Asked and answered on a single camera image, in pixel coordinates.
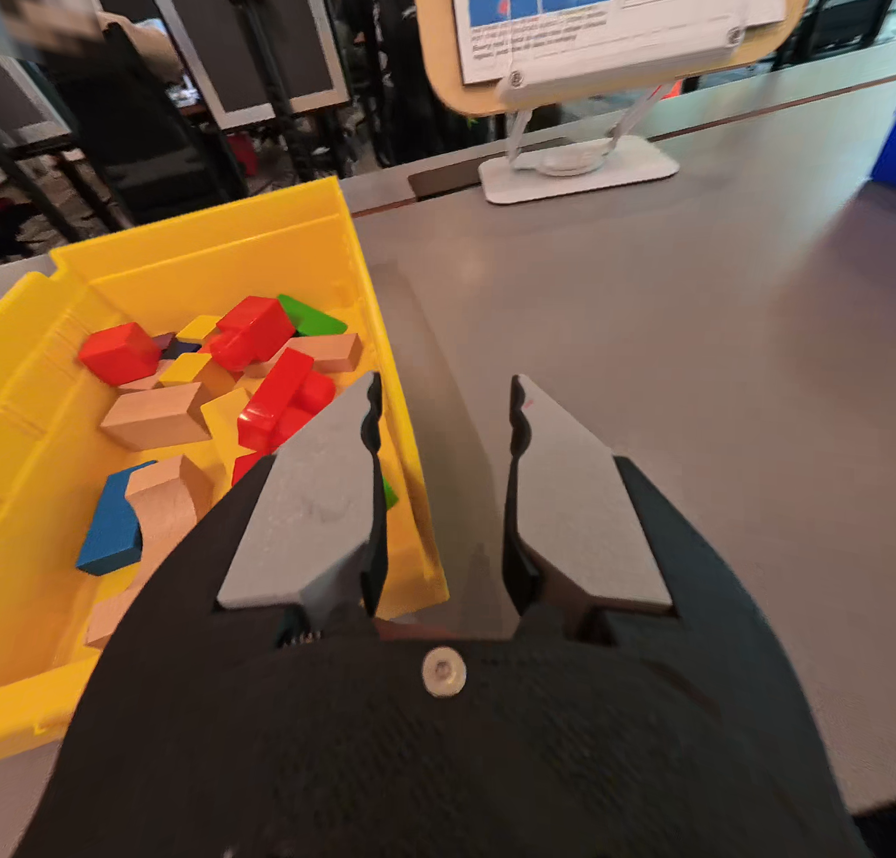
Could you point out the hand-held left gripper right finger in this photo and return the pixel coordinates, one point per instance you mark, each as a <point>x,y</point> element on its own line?
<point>588,522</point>

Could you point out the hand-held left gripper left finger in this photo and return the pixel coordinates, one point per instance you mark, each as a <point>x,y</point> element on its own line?
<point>308,515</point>

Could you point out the red two-stud plastic brick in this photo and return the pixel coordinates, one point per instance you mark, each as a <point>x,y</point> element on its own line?
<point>276,396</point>

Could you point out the red one-stud plastic brick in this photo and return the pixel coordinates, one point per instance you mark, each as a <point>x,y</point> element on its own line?
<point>252,329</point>

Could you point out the yellow plastic bin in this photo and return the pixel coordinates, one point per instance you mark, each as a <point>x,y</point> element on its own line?
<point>210,256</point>

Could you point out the blue plastic bin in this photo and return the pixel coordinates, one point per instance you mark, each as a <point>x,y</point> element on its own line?
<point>885,158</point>

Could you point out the pile of coloured wooden blocks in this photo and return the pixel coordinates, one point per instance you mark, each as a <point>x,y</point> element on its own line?
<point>157,417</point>

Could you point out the blue half-round wooden piece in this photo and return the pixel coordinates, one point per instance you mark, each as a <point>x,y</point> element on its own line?
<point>112,529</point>

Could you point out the white stand base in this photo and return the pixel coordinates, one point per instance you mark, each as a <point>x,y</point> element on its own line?
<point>630,168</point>

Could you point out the black office chair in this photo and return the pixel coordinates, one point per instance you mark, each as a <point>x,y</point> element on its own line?
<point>154,151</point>

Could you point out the black panel tripod stand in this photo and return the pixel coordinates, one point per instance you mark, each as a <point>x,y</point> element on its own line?
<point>273,88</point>

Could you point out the orange traffic cone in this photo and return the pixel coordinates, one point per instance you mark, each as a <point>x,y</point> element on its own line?
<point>672,90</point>

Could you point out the instruction sheet on stand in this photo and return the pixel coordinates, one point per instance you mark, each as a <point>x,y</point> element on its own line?
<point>437,67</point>

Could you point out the grey framed panel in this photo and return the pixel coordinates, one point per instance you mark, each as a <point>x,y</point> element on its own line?
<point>301,46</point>
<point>28,102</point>

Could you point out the printed instruction sheet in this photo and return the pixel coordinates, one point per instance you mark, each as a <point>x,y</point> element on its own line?
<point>630,25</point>

